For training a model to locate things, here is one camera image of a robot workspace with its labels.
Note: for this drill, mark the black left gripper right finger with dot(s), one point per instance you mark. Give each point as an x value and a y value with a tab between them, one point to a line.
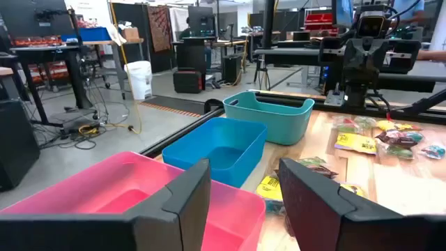
348	226

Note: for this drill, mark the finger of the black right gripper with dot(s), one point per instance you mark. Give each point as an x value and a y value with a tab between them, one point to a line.
353	59
376	59

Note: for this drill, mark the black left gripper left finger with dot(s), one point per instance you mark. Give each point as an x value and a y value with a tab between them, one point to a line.
104	233

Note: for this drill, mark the yellow sour candy pack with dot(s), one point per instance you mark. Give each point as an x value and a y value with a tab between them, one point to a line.
268	188
355	143
393	125
353	189

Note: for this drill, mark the brown chocolate bar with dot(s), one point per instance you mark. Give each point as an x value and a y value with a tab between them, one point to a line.
324	171
393	137

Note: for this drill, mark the teal clear-wrapped candy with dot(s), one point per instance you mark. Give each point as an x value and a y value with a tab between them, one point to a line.
433	152
414	136

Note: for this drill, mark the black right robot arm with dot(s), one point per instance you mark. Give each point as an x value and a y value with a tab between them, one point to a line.
355	94

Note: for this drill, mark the person's forearm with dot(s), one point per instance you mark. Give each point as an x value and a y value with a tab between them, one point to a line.
433	55

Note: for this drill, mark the red clear-wrapped candy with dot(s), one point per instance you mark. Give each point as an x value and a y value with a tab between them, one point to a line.
345	125

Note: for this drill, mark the dark grey desk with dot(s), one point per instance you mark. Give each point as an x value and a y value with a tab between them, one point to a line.
296	52
418	83

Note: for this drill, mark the pink plastic bin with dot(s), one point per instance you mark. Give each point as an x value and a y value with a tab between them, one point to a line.
104	188

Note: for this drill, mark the monitor with blue screen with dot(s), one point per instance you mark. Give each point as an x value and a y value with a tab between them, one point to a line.
345	12

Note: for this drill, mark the person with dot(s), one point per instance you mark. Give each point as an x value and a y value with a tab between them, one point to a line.
184	33
409	8

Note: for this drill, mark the red storage bins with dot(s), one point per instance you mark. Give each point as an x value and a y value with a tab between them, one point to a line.
318	21

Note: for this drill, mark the red zip tie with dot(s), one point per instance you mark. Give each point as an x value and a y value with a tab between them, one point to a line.
387	116

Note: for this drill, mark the black monitor pole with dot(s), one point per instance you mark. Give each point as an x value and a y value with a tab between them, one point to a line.
268	24

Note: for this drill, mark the black tripod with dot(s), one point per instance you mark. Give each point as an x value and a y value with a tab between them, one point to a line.
261	62

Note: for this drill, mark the teal plastic bin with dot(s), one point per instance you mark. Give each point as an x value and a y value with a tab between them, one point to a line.
275	125

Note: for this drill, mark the blue plastic bin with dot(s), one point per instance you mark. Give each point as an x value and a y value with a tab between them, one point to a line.
195	153

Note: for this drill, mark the black computer tower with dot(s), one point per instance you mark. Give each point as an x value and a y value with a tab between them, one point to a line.
232	69

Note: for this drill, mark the black cabinet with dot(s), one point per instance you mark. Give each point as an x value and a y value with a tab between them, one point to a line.
17	146

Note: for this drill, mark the black orange-striped floor mat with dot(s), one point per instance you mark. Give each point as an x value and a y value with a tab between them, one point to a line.
174	104

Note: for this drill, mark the white bucket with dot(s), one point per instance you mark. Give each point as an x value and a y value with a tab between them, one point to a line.
139	80

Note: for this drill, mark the black workbench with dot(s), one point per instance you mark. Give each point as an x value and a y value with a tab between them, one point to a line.
75	76

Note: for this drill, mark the black and red toolbox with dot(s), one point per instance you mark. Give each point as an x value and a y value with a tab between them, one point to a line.
188	83

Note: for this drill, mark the wooden top table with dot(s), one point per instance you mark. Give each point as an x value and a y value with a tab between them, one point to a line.
101	42

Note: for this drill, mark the patterned hanging cloth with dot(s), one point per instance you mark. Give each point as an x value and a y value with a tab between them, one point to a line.
159	28

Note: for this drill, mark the white cloth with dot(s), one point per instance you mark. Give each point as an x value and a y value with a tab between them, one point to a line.
115	35

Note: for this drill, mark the blue storage crate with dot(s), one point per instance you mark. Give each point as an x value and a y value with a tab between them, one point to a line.
94	34

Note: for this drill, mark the cardboard box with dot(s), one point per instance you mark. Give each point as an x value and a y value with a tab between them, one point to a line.
130	33

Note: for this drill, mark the red parts trays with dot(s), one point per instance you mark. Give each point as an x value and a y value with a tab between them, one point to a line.
35	41

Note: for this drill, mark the black partition panel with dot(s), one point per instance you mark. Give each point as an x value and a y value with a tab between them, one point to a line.
139	17

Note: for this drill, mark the large black monitor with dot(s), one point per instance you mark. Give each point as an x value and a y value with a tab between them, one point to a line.
21	17

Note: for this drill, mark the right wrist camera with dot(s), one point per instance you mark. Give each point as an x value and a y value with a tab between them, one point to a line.
371	24

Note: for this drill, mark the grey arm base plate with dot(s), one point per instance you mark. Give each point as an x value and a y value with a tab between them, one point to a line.
334	99

